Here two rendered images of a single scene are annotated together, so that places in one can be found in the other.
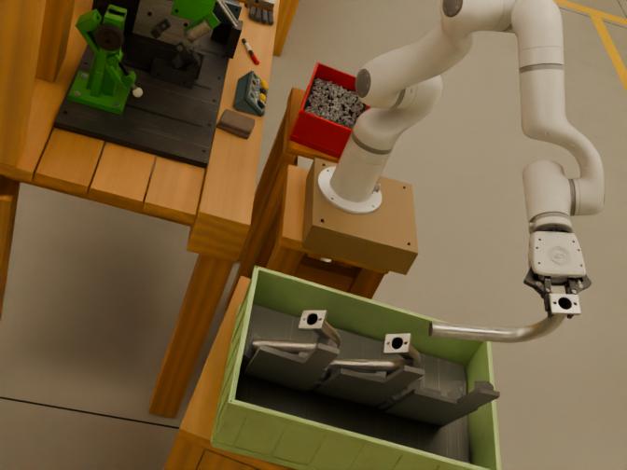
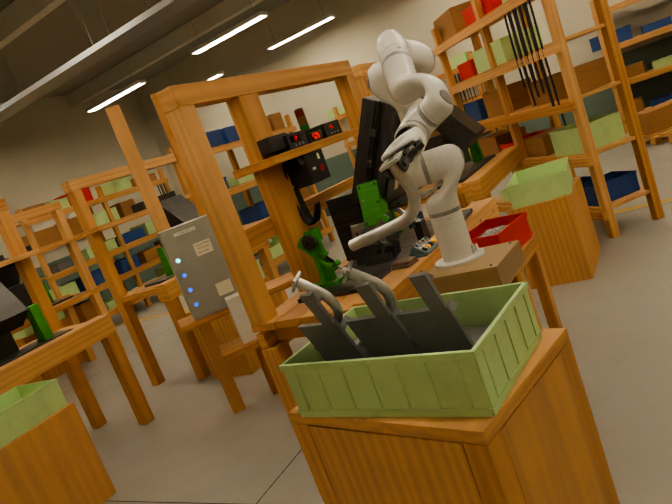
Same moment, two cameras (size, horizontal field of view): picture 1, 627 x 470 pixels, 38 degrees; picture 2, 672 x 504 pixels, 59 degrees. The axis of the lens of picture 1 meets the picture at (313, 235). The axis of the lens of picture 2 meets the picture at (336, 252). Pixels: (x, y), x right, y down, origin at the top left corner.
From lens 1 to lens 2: 1.73 m
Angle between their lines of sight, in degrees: 53
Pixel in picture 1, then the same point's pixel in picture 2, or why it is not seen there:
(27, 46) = (233, 246)
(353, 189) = (448, 251)
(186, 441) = (297, 423)
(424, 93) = (441, 158)
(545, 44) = (383, 49)
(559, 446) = not seen: outside the picture
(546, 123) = (393, 84)
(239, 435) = (303, 396)
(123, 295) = not seen: hidden behind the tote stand
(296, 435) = (328, 380)
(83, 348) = not seen: hidden behind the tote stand
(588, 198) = (426, 102)
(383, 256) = (476, 282)
